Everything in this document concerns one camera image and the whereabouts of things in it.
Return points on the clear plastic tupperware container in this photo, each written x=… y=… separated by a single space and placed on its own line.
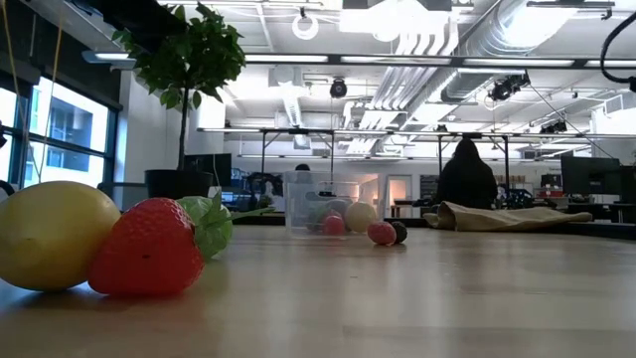
x=298 y=194

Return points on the brown kiwi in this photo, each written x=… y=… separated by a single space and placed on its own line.
x=338 y=205

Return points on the red cherry with stem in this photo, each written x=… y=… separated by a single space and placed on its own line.
x=333 y=225

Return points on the small yellow lemon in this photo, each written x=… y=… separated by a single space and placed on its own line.
x=361 y=216

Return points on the pink raspberry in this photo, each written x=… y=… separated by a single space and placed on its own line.
x=381 y=232

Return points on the blackberry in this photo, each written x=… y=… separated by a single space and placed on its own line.
x=400 y=232

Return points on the large red strawberry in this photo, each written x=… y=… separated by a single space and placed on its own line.
x=149 y=248

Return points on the large yellow lemon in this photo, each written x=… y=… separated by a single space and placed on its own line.
x=49 y=236

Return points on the black background robot arm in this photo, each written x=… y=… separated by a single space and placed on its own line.
x=263 y=185

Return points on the person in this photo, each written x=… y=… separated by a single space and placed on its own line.
x=467 y=174
x=302 y=167

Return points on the black hanging ceiling speaker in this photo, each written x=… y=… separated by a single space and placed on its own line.
x=338 y=88

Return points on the black monitor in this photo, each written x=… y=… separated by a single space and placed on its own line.
x=628 y=185
x=213 y=169
x=591 y=174

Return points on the black plant pot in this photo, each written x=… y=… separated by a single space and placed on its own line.
x=179 y=184

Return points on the artificial green leafy tree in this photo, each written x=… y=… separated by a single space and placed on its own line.
x=184 y=59

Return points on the brown paper bag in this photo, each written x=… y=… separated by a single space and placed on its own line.
x=502 y=219

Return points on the black ceiling spotlight cluster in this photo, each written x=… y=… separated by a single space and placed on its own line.
x=507 y=87

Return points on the large window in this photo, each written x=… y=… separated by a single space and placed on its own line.
x=69 y=124

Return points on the black gantry frame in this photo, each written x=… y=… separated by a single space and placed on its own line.
x=298 y=130
x=472 y=135

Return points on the silver ceiling air duct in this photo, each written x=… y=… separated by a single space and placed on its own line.
x=522 y=30

